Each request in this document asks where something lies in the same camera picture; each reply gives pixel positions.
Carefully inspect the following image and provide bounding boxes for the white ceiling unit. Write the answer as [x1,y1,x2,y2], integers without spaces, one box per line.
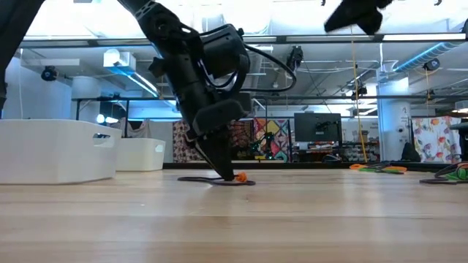
[102,48,137,73]

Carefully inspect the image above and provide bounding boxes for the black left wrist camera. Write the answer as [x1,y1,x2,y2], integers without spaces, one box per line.
[200,23,252,81]

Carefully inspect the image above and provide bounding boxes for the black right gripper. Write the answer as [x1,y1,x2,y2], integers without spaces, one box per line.
[324,0,394,37]

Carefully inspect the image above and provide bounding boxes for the distant robot green lights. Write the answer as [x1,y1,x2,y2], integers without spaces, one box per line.
[251,131,276,161]

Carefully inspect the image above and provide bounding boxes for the black monitor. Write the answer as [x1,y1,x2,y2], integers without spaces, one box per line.
[293,112,344,143]

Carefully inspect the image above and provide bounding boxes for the floral curtain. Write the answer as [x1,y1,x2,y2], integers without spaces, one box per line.
[411,115,463,164]

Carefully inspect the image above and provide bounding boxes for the white plastic basket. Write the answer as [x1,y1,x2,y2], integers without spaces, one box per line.
[0,118,123,186]
[116,137,167,172]

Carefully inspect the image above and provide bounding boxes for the black ceiling reel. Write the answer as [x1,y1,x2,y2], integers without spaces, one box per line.
[423,57,442,73]
[39,64,59,83]
[286,45,305,74]

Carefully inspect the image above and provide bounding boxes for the white pillar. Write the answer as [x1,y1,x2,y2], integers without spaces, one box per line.
[376,77,413,162]

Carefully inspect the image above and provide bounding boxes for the black left camera cable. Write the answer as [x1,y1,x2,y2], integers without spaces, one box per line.
[197,38,298,96]

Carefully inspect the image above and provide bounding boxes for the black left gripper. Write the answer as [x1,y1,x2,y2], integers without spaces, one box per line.
[148,24,254,182]

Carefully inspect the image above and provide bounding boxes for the blue ceiling duct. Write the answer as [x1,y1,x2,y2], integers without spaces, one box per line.
[393,41,466,73]

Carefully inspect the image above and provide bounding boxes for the cluttered storage shelf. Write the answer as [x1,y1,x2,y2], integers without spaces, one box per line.
[292,140,378,164]

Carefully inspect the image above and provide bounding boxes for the long black ceiling beam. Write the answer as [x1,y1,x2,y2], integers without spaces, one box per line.
[20,33,468,47]

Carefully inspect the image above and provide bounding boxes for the colourful geometric fabric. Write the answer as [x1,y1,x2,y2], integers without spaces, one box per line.
[252,117,293,164]

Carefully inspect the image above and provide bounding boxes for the grey hanging cloth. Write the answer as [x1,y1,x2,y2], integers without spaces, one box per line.
[108,117,151,140]

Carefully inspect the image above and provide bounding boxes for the dark patterned fabric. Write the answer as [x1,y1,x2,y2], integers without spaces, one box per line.
[172,119,254,164]

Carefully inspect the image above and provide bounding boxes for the yellow hanging cable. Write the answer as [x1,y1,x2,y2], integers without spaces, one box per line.
[350,34,369,164]

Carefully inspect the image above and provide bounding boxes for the black bag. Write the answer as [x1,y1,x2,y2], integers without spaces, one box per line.
[400,141,422,163]

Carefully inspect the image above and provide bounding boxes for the black aluminium rig frame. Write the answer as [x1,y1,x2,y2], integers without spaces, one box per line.
[162,161,468,172]

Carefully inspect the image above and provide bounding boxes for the black metal rack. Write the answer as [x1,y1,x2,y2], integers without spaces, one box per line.
[71,94,270,164]

